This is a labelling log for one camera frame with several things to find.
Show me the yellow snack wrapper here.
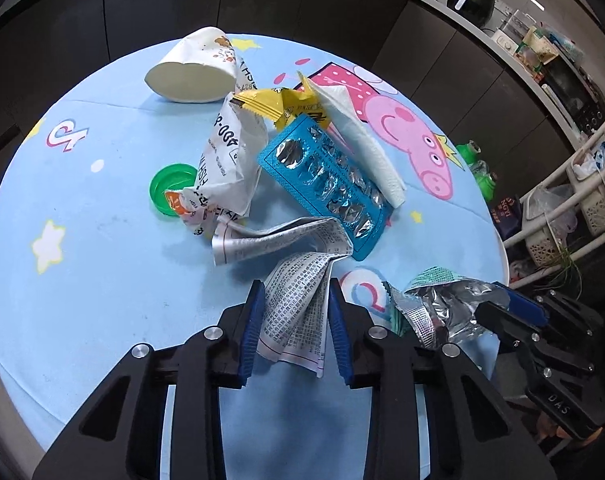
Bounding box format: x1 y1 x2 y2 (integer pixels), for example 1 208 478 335
231 74 331 131

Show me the green foil wrapper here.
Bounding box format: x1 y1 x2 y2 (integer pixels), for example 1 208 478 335
383 266 509 349

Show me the white paper cup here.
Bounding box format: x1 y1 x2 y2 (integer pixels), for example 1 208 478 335
144 26 242 103

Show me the white fish snack bag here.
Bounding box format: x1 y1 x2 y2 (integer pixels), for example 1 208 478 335
164 91 270 239

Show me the printed paper leaflet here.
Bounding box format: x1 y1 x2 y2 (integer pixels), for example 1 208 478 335
212 217 353 378

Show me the white steamer appliance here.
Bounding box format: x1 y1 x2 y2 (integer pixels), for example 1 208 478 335
491 9 537 55

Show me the green plastic bottle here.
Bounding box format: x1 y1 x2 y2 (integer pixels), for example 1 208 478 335
470 159 497 203
456 140 481 167

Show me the black toaster oven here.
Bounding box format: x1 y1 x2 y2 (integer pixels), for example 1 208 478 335
540 53 605 136

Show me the blue Peppa Pig tablecloth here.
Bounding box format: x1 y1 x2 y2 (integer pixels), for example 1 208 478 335
0 35 505 479

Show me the grey kitchen countertop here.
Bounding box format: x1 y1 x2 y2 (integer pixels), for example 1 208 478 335
411 0 582 151

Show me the blue blister pill pack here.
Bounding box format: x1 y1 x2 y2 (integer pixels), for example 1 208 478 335
257 114 392 261

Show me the white storage rack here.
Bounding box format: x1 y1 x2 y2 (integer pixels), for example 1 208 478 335
503 122 605 289

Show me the white paper napkin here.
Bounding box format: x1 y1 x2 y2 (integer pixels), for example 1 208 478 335
301 77 406 209

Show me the green bottle cap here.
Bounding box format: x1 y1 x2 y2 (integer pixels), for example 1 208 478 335
150 164 197 217

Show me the black air fryer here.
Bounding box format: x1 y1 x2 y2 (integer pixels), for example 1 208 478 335
447 0 495 28

